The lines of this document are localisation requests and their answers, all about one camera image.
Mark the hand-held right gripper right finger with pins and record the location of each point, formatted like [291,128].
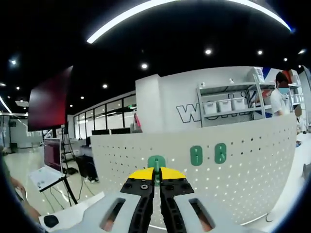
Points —
[175,201]

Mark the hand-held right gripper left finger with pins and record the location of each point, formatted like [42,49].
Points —
[141,199]

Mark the green hook assembly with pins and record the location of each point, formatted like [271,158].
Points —
[220,153]
[156,161]
[195,155]

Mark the white perforated mounting plate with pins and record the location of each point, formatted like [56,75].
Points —
[243,170]

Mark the black desk monitor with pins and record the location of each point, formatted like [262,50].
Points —
[120,131]
[100,132]

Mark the black laptop stand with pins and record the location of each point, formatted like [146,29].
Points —
[69,189]

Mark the pink and grey bag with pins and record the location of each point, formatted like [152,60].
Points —
[136,125]

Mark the black computer mouse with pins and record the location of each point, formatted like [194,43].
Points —
[51,220]

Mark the monitor on stand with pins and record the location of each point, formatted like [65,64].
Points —
[52,155]

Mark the white storage bin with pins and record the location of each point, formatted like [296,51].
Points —
[224,105]
[238,104]
[209,107]

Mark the grey metal shelf rack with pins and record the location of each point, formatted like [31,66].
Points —
[257,102]

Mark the large dark red display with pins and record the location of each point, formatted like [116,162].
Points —
[48,102]

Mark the curved ceiling light strip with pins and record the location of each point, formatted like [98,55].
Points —
[170,9]

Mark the small white camera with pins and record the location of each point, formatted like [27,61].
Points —
[232,80]
[202,84]

